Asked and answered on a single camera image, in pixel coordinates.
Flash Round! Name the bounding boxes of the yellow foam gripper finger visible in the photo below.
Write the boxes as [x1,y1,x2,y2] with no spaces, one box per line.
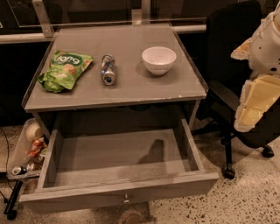
[231,38,252,60]
[234,74,280,132]

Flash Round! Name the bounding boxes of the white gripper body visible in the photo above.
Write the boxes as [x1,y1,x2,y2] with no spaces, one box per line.
[248,11,280,75]

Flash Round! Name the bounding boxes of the grey top drawer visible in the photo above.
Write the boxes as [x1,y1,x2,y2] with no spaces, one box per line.
[20,119,219,213]

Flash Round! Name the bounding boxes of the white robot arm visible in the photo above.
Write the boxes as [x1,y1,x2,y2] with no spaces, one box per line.
[231,6,280,132]

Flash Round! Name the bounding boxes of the grey wooden drawer cabinet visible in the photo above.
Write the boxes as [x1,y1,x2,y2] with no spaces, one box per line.
[23,24,207,136]

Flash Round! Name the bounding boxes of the metal top drawer knob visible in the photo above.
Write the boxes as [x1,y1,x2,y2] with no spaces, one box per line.
[122,194,130,204]

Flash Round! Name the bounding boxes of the black office chair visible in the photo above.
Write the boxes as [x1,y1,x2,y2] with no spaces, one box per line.
[193,0,280,179]

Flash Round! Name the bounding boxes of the white ceramic bowl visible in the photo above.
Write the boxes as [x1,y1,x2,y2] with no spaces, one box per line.
[142,46,177,75]

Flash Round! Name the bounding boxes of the metal railing with brackets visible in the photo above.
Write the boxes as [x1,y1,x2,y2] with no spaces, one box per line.
[0,0,207,45]

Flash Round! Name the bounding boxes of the crushed soda can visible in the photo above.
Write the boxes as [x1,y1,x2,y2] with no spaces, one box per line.
[101,54,116,86]

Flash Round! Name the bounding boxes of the green snack bag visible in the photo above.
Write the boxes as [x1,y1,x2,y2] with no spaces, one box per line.
[38,51,94,93]

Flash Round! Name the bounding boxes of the white round object in bin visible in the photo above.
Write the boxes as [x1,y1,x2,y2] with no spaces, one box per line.
[25,122,43,142]

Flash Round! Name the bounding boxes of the red orange can in bin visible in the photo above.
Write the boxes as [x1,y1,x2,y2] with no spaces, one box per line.
[28,139,44,158]

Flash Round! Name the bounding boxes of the silver can in bin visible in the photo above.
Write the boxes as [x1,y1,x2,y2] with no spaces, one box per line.
[26,162,42,172]

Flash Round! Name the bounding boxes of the clear plastic side bin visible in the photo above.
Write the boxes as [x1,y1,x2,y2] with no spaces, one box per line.
[7,118,47,179]

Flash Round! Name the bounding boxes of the dark can in bin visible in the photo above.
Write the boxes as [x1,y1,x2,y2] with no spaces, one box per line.
[11,165,27,176]

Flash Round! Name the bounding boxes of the black stand leg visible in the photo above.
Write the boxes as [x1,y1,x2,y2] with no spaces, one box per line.
[3,180,23,221]

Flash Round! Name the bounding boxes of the black cable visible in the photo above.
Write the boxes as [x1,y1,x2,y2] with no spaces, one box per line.
[0,127,15,205]

